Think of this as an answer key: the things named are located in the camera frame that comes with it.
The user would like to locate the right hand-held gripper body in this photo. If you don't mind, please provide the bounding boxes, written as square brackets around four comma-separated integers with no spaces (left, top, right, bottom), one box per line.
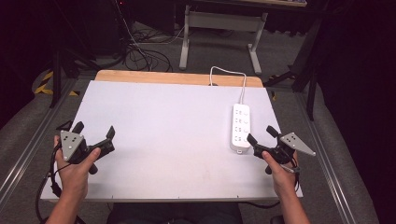
[252,132,317,175]

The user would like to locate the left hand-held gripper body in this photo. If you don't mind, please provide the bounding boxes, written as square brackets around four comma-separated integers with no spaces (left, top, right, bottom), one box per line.
[55,120,116,175]

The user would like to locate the person's right hand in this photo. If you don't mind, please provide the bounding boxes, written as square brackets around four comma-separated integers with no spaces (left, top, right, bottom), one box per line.
[261,149,302,198]

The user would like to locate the person's left hand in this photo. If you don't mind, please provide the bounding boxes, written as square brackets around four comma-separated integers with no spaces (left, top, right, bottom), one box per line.
[53,134,103,203]

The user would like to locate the white power strip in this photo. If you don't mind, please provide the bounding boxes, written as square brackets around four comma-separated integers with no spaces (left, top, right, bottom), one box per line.
[230,103,252,155]

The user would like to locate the yellow black floor tape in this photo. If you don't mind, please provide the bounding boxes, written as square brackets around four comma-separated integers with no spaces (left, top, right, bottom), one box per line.
[34,70,80,97]

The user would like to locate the black metal stand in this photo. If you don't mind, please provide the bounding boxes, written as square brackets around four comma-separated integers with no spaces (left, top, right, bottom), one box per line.
[262,15,326,121]
[48,36,102,109]

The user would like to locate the person's dark trousers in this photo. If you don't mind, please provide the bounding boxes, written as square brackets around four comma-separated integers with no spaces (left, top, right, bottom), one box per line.
[106,203,245,224]

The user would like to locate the aluminium floor rail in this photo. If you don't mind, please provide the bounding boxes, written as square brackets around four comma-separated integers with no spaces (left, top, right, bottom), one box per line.
[293,91,360,224]
[0,77,79,204]

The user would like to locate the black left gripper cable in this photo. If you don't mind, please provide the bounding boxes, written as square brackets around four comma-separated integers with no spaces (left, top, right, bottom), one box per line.
[35,142,73,224]

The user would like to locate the white power strip cable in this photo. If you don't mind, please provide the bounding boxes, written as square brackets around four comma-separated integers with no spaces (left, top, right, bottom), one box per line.
[209,65,248,105]

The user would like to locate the tangle of floor cables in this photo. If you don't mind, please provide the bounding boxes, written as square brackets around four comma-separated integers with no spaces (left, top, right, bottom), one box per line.
[115,0,188,73]

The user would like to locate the white metal desk frame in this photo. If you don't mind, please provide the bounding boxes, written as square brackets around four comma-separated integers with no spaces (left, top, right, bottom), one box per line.
[178,0,308,76]

